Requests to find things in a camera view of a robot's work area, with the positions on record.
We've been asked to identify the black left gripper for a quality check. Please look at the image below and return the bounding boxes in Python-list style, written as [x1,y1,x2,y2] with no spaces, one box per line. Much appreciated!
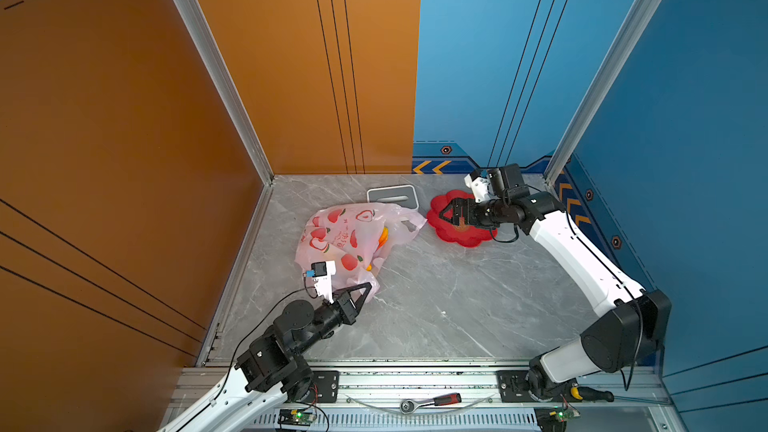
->
[295,282,371,360]

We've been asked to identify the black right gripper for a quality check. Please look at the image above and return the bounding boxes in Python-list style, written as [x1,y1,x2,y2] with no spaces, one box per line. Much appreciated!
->
[438,197,508,228]

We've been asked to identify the pink printed plastic bag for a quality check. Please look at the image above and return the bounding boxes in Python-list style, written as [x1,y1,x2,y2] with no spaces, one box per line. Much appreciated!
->
[295,203,426,297]

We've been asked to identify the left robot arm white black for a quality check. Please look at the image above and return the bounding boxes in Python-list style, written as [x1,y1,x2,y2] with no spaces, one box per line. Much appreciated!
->
[161,282,372,431]

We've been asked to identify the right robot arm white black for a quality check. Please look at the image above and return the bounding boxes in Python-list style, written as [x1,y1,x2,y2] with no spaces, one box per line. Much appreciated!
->
[433,164,672,402]

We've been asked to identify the red flower-shaped plate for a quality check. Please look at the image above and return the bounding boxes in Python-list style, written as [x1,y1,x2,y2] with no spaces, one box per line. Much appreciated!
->
[427,190,497,248]

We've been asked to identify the white grey tissue box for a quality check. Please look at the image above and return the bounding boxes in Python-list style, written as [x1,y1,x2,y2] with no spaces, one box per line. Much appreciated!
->
[366,184,419,210]

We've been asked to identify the left green circuit board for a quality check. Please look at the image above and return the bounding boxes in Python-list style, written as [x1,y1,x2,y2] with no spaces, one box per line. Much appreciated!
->
[276,408,318,431]

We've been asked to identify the green circuit board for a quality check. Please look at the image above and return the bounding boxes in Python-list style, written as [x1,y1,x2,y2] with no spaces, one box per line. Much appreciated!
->
[534,408,581,432]
[276,408,318,431]

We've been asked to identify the yellow black screwdriver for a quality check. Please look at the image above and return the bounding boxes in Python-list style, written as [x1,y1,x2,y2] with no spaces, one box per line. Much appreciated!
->
[570,386,615,403]

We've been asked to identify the right green circuit board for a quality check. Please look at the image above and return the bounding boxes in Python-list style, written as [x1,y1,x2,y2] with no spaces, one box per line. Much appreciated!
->
[534,408,581,432]

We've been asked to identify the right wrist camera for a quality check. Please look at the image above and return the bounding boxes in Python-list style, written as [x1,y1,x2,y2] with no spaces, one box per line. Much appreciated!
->
[464,169,493,203]

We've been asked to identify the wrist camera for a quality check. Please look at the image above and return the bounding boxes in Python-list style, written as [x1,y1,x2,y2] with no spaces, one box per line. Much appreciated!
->
[303,261,336,303]
[464,169,493,203]

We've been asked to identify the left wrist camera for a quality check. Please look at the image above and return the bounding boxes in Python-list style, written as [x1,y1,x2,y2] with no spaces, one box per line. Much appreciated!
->
[303,261,336,303]

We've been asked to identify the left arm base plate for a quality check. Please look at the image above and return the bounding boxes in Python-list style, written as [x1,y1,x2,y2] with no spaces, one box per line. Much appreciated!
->
[301,370,340,404]

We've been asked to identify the red handled ratchet wrench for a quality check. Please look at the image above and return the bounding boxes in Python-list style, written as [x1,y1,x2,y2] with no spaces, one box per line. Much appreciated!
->
[399,393,462,415]

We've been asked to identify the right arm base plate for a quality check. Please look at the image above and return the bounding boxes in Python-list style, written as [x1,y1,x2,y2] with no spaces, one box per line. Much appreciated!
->
[496,369,578,403]

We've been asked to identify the aluminium front rail frame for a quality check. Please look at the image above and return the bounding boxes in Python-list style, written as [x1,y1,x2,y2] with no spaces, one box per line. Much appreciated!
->
[157,359,686,432]

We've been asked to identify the right aluminium corner post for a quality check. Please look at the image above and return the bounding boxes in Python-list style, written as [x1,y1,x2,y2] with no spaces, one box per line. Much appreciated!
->
[543,0,662,187]

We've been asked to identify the aluminium corner post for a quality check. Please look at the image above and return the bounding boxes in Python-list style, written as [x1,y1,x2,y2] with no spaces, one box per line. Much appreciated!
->
[173,0,274,186]
[543,0,662,187]

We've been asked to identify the left aluminium corner post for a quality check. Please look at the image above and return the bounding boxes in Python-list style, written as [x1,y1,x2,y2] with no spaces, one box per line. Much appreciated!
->
[173,0,274,186]

